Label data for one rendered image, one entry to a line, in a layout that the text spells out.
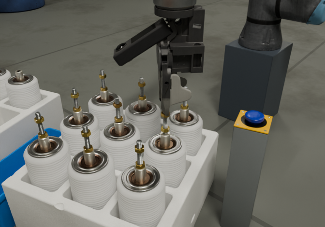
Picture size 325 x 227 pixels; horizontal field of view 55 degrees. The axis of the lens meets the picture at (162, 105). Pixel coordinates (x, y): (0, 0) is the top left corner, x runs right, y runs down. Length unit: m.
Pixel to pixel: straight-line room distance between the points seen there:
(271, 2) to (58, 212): 0.85
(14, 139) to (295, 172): 0.86
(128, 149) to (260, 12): 0.65
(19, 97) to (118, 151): 0.44
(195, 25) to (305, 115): 0.91
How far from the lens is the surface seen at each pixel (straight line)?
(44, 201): 0.72
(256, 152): 0.69
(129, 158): 0.74
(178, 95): 0.60
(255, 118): 0.67
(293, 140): 1.23
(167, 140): 0.68
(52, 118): 1.11
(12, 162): 0.99
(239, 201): 0.79
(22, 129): 1.02
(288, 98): 1.50
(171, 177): 0.70
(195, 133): 0.77
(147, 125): 0.81
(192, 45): 0.56
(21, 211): 0.82
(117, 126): 0.73
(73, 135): 0.78
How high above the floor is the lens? 0.68
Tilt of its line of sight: 30 degrees down
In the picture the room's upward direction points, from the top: straight up
